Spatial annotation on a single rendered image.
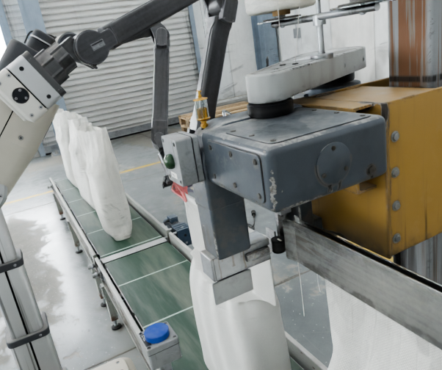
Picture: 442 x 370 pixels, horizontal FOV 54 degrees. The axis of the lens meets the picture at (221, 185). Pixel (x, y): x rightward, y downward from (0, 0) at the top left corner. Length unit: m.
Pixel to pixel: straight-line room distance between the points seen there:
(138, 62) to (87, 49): 7.50
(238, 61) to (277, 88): 8.70
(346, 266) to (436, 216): 0.28
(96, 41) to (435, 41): 0.74
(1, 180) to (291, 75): 0.85
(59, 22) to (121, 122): 1.99
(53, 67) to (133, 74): 7.48
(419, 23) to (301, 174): 0.49
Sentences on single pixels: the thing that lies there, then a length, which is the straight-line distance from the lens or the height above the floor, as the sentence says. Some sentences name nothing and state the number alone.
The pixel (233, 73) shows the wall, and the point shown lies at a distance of 9.45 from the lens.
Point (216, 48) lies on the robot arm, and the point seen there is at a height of 1.47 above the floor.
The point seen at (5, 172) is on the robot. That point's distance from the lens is 1.31.
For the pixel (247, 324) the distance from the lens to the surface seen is 1.23.
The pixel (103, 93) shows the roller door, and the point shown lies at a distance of 8.42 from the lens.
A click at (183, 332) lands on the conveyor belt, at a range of 1.88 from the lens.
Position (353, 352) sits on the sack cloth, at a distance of 0.89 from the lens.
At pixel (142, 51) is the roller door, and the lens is 8.63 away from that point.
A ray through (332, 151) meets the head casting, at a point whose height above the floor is 1.30.
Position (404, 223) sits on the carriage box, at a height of 1.09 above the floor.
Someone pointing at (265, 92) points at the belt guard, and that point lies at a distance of 0.82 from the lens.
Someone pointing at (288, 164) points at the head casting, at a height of 1.30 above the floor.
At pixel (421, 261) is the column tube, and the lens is 1.18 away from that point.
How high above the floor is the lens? 1.49
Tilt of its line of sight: 18 degrees down
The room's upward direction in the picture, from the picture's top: 9 degrees counter-clockwise
